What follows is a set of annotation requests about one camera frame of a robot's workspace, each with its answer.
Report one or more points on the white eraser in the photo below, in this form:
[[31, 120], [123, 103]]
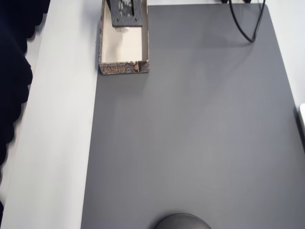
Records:
[[122, 29]]

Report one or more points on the patterned cardboard box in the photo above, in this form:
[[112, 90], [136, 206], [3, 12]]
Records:
[[124, 52]]

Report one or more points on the black round-base stand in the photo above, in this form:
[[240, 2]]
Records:
[[182, 221]]

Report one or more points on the grey table mat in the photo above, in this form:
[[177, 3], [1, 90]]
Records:
[[181, 133]]

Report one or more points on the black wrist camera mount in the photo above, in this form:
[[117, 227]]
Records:
[[116, 16]]

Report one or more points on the dark blue curtain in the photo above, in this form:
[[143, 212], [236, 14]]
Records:
[[12, 71]]

